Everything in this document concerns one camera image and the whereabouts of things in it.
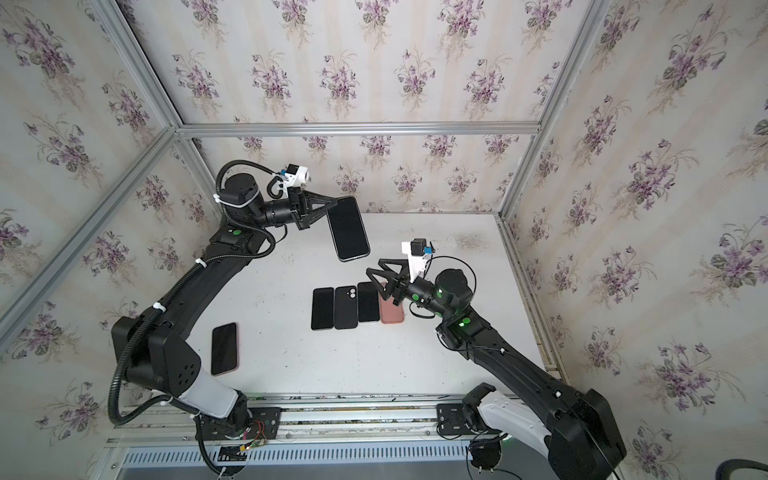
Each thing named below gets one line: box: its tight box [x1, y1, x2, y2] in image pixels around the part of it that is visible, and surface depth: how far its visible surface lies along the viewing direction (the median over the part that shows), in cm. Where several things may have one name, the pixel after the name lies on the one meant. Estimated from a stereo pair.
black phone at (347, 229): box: [326, 195, 371, 262], surface depth 67 cm
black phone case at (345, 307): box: [334, 286, 358, 330], surface depth 96 cm
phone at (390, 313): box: [380, 296, 404, 324], surface depth 95 cm
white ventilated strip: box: [121, 442, 474, 466], surface depth 72 cm
